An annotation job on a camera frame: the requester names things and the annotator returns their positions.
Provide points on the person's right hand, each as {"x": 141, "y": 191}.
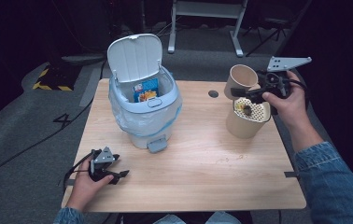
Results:
{"x": 289, "y": 105}

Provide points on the black yellow striped stand base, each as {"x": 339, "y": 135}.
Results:
{"x": 56, "y": 79}

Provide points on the person's left leg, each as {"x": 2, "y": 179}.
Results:
{"x": 170, "y": 220}

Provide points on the brown paper cup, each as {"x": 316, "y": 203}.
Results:
{"x": 241, "y": 77}

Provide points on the person's left hand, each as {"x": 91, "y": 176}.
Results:
{"x": 84, "y": 189}

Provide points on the person's right leg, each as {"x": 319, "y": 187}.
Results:
{"x": 223, "y": 218}

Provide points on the white and blue pedal bin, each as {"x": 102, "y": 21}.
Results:
{"x": 146, "y": 115}

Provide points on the dark wet residue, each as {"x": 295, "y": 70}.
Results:
{"x": 247, "y": 110}

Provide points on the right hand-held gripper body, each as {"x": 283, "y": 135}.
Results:
{"x": 285, "y": 63}

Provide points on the black slanted pole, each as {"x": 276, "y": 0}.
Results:
{"x": 299, "y": 25}

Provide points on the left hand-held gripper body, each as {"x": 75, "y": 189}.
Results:
{"x": 103, "y": 157}

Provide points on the blue snack box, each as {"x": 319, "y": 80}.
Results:
{"x": 146, "y": 90}

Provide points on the person's leg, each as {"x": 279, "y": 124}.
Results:
{"x": 170, "y": 220}
{"x": 223, "y": 218}

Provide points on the white desk frame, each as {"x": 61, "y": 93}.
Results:
{"x": 207, "y": 9}

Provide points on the black tripod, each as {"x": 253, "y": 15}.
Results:
{"x": 272, "y": 25}

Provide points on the beige container with strainer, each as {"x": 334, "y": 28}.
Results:
{"x": 243, "y": 126}

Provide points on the clear plastic bin liner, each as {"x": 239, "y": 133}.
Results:
{"x": 148, "y": 123}

